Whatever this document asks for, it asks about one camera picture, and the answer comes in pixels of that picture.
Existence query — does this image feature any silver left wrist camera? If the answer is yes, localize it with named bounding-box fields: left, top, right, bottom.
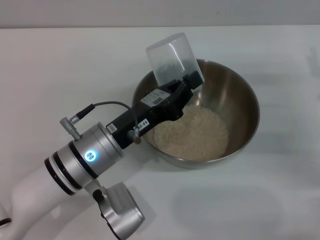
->
left=92, top=181, right=147, bottom=240

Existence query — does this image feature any white rice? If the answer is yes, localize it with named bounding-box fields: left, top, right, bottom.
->
left=152, top=104, right=230, bottom=162

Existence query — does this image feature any clear plastic measuring cup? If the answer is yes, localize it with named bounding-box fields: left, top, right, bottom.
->
left=145, top=32, right=206, bottom=87

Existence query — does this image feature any stainless steel mixing bowl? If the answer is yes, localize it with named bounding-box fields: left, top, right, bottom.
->
left=131, top=58, right=261, bottom=170

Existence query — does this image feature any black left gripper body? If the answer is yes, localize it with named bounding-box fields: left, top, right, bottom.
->
left=106, top=84, right=195, bottom=150

